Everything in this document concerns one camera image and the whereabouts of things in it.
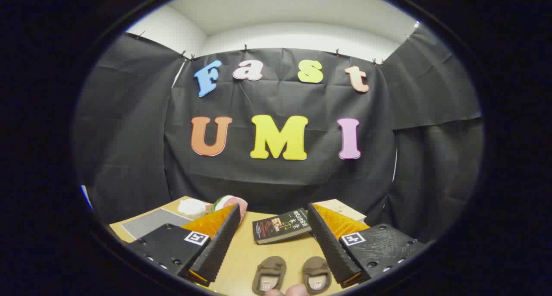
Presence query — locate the black paperback book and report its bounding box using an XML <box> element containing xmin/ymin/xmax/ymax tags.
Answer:
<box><xmin>252</xmin><ymin>208</ymin><xmax>312</xmax><ymax>245</ymax></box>

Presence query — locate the watermelon slice plush toy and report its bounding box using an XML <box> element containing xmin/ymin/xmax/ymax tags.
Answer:
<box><xmin>210</xmin><ymin>195</ymin><xmax>248</xmax><ymax>223</ymax></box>

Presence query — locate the white plush toy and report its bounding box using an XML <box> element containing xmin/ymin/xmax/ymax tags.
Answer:
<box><xmin>178</xmin><ymin>198</ymin><xmax>212</xmax><ymax>219</ymax></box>

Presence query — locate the brown fuzzy shoe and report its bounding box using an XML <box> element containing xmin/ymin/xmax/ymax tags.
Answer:
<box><xmin>302</xmin><ymin>256</ymin><xmax>332</xmax><ymax>295</ymax></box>
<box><xmin>252</xmin><ymin>256</ymin><xmax>287</xmax><ymax>296</ymax></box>

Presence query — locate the black backdrop cloth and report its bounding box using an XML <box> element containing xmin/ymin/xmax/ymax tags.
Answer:
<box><xmin>73</xmin><ymin>26</ymin><xmax>483</xmax><ymax>245</ymax></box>

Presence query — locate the cream fabric storage box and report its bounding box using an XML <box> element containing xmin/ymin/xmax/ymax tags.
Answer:
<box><xmin>121</xmin><ymin>208</ymin><xmax>193</xmax><ymax>240</ymax></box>

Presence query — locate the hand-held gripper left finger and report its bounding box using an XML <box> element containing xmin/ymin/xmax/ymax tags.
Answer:
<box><xmin>125</xmin><ymin>203</ymin><xmax>242</xmax><ymax>287</ymax></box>

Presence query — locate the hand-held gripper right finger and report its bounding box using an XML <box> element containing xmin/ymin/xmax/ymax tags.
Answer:
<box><xmin>307</xmin><ymin>203</ymin><xmax>426</xmax><ymax>289</ymax></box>

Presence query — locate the beige book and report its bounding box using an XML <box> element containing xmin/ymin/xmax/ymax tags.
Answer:
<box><xmin>313</xmin><ymin>199</ymin><xmax>367</xmax><ymax>222</ymax></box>

